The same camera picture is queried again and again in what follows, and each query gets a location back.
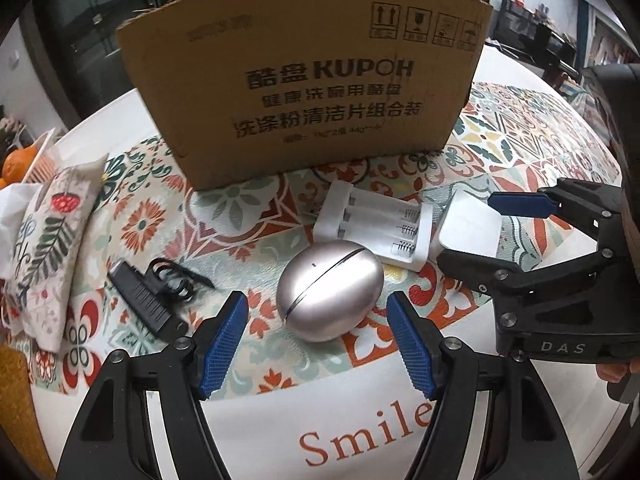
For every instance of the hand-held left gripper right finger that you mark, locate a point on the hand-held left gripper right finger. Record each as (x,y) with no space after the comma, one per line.
(412,347)

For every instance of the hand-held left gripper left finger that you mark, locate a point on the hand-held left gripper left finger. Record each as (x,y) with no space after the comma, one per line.
(222,350)

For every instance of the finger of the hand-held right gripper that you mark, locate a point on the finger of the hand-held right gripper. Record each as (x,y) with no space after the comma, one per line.
(520,204)
(475,266)

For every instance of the white power adapter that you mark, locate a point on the white power adapter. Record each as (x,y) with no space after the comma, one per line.
(470,232)

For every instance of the silver egg-shaped device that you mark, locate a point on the silver egg-shaped device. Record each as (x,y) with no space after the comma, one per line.
(325,295)

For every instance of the brown cardboard box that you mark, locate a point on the brown cardboard box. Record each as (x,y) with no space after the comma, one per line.
(300,85)

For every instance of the person's right hand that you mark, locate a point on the person's right hand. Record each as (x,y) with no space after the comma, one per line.
(612,372)

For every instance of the white battery charger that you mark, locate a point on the white battery charger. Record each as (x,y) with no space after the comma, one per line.
(370,220)

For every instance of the black television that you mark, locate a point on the black television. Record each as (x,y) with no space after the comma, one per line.
(550,45)

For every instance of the floral tissue pack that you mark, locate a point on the floral tissue pack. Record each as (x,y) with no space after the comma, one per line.
(50,240)

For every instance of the yellow woven box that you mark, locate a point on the yellow woven box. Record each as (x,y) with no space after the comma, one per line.
(20,410)

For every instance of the white fruit basket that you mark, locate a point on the white fruit basket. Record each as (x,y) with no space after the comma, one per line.
(42,160)

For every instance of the orange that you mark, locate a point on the orange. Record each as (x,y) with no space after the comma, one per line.
(17,162)

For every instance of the black sliding glass door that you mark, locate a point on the black sliding glass door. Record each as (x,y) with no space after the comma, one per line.
(100,10)

